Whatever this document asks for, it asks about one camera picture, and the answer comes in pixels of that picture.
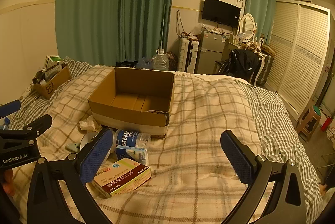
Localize pack of water bottles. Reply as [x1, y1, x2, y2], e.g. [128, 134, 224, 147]
[137, 57, 154, 69]

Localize small brown carton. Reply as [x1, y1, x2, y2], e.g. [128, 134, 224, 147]
[91, 158, 152, 198]

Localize narrow green curtain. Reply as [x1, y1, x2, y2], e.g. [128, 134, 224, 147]
[245, 0, 277, 44]

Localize white louvred wardrobe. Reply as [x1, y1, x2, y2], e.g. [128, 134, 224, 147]
[264, 0, 331, 122]

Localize white tissue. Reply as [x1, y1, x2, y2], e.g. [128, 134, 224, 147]
[79, 119, 102, 133]

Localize red fire extinguisher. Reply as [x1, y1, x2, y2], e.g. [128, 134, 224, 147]
[321, 115, 331, 132]

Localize large clear water jug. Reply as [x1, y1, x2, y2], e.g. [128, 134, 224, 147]
[152, 49, 169, 72]

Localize black wall television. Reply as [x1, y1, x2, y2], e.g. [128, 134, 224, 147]
[201, 0, 241, 28]

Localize person's left hand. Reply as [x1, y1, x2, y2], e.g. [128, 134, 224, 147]
[2, 169, 15, 197]

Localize blue and white tissue packet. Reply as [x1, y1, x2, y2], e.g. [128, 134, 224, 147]
[115, 145, 149, 167]

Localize dressing table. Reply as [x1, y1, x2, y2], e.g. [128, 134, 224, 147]
[222, 39, 252, 62]

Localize green and white carton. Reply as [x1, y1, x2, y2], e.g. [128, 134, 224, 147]
[46, 55, 65, 68]

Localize brown suitcase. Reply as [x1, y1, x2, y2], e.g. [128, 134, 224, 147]
[258, 52, 274, 87]

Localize white oval mirror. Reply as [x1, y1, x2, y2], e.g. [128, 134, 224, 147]
[239, 14, 256, 40]

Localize clear plastic bag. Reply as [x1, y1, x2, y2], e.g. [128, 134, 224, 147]
[188, 24, 204, 36]

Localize white pole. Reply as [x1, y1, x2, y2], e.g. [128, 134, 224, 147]
[160, 4, 167, 54]

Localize white suitcase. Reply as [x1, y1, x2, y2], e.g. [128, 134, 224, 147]
[178, 37, 200, 73]

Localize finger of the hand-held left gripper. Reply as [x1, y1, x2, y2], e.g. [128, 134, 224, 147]
[0, 114, 53, 145]
[0, 100, 21, 118]

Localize dark bag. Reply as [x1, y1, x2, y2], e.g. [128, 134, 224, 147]
[115, 60, 137, 69]

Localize hanging wall cables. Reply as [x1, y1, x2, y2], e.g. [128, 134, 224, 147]
[176, 10, 184, 36]

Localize grey checked bed sheet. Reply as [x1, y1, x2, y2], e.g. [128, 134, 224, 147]
[0, 57, 323, 224]

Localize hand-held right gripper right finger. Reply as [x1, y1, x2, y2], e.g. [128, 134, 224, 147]
[220, 130, 308, 224]

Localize silver small fridge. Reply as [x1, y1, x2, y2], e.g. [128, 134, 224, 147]
[196, 31, 227, 75]

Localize large cardboard box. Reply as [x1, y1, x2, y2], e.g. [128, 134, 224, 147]
[88, 67, 175, 139]

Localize brown plastic stool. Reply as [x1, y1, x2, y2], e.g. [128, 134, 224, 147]
[297, 106, 322, 142]

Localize wide green curtain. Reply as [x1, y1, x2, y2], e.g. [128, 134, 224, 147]
[54, 0, 176, 70]

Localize clear plastic bottle blue label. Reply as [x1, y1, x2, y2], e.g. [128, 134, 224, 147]
[112, 129, 152, 154]

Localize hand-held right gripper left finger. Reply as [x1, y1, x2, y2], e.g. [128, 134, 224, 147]
[26, 128, 114, 224]

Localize black jacket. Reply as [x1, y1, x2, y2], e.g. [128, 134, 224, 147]
[225, 48, 260, 78]

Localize small printed cardboard box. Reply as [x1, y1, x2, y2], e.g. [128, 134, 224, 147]
[33, 64, 72, 99]

